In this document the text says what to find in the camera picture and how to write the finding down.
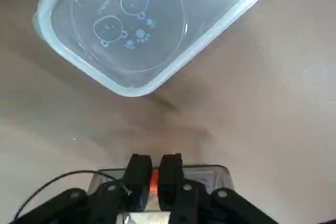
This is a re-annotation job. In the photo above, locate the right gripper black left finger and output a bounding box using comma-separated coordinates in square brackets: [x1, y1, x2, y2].
[15, 154, 153, 224]

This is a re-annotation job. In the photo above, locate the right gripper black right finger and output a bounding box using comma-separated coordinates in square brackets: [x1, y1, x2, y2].
[159, 153, 279, 224]

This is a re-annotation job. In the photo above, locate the translucent container lid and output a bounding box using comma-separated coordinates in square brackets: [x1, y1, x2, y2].
[33, 0, 288, 98]

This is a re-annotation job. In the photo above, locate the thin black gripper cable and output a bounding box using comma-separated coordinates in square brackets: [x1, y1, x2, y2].
[13, 170, 132, 221]

